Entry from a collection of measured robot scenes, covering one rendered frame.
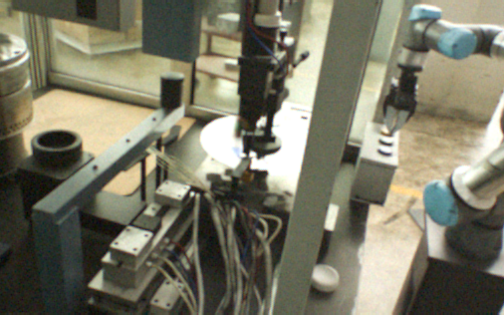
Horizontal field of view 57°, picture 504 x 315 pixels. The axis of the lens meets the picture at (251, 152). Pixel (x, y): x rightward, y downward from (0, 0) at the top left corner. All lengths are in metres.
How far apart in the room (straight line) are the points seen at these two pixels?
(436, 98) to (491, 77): 0.46
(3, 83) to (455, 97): 3.80
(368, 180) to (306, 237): 0.90
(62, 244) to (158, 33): 0.44
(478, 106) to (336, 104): 4.11
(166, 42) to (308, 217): 0.55
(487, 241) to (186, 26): 0.95
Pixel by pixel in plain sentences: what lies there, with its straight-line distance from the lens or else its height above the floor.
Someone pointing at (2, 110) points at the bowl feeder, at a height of 0.98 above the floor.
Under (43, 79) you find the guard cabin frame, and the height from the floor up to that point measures 0.77.
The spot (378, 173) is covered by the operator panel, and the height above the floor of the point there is 0.86.
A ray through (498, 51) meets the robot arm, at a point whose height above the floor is 1.26.
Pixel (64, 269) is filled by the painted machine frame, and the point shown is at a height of 0.92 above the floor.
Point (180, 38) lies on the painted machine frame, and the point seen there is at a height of 1.26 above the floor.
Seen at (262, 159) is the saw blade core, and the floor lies 0.95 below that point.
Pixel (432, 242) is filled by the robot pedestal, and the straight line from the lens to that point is 1.40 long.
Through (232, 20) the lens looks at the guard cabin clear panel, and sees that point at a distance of 1.67.
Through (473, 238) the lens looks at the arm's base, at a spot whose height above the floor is 0.80.
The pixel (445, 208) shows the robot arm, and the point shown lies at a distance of 1.22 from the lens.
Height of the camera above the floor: 1.53
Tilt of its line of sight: 29 degrees down
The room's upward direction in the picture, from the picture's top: 8 degrees clockwise
